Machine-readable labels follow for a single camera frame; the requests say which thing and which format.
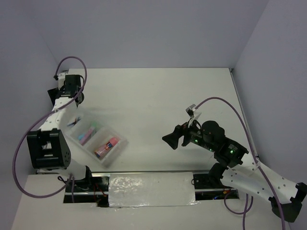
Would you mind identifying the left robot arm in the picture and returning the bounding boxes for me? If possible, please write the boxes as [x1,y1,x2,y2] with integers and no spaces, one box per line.
[26,74,94,191]

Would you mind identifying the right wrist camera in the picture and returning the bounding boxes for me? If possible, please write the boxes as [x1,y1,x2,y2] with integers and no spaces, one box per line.
[186,104,201,127]

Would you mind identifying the right table rail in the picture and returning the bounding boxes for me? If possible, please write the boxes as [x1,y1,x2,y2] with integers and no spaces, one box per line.
[229,68,256,150]

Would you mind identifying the purple cable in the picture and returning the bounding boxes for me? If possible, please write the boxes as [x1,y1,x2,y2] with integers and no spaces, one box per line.
[11,56,87,199]
[194,97,287,230]

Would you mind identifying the pink highlighter in container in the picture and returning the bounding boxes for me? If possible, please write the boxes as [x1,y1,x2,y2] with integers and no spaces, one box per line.
[105,137,119,150]

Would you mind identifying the clear plastic container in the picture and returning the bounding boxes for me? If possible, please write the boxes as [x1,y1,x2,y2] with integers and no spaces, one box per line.
[65,110,128,168]

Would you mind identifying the pink highlighter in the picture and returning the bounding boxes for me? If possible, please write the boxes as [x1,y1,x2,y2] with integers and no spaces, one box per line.
[79,128,96,146]
[105,137,119,150]

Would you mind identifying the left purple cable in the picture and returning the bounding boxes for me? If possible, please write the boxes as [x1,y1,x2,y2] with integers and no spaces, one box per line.
[11,56,87,199]

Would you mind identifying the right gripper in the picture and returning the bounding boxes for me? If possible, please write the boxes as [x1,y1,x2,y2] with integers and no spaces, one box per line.
[162,116,215,151]

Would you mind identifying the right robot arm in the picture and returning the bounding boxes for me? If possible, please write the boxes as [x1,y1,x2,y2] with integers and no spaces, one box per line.
[162,121,307,223]

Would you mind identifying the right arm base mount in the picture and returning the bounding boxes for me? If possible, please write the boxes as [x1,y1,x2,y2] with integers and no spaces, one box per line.
[191,173,239,201]

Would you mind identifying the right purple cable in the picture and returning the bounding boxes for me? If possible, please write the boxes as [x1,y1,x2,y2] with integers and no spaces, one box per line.
[194,97,287,230]

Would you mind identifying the green highlighter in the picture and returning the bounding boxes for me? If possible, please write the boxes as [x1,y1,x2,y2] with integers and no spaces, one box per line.
[90,122,97,131]

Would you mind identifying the blue highlighter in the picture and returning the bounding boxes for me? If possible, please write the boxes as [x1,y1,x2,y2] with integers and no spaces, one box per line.
[78,134,87,142]

